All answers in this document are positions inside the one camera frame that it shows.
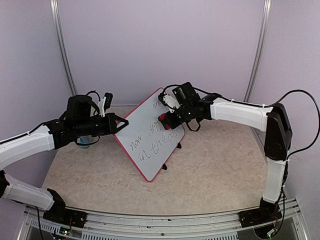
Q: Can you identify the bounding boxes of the red black whiteboard eraser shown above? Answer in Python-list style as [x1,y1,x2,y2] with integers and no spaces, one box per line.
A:
[158,113,171,130]

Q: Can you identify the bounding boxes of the pink framed whiteboard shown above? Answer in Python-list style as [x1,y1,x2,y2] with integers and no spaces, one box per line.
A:
[115,88,186,182]

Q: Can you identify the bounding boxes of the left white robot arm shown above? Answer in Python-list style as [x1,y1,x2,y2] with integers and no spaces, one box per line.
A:
[0,92,129,223]

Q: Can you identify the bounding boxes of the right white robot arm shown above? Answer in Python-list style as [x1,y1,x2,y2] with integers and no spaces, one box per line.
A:
[158,82,293,222]

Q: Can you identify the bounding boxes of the light blue ceramic mug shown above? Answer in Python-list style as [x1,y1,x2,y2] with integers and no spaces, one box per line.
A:
[76,136,91,149]

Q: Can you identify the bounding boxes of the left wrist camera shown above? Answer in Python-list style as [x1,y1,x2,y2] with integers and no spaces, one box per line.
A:
[98,92,113,118]

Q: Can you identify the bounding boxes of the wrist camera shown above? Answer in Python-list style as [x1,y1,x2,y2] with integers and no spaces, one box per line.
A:
[158,92,180,113]
[98,92,113,118]

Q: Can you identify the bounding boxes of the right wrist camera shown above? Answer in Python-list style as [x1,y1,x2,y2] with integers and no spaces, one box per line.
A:
[158,92,180,113]

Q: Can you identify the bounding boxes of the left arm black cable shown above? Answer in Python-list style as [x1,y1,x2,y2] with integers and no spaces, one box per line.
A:
[86,90,102,116]

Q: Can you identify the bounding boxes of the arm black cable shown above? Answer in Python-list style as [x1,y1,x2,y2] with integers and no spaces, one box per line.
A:
[162,84,318,157]
[86,90,102,116]

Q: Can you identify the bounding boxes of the wire whiteboard easel stand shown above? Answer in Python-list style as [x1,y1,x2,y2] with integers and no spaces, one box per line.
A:
[161,142,183,172]

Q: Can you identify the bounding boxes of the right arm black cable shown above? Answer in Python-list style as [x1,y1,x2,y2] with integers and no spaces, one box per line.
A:
[162,84,318,157]

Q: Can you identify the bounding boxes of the left aluminium frame post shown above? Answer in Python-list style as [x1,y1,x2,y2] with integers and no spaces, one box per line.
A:
[49,0,78,96]

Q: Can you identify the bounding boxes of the aluminium frame post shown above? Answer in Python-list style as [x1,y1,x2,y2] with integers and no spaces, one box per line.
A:
[244,0,272,102]
[49,0,78,96]

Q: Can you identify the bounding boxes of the right aluminium frame post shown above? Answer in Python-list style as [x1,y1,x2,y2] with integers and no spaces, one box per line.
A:
[244,0,272,102]

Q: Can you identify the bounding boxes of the front aluminium rail base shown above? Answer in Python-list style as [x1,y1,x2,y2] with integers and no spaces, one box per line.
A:
[16,198,310,240]

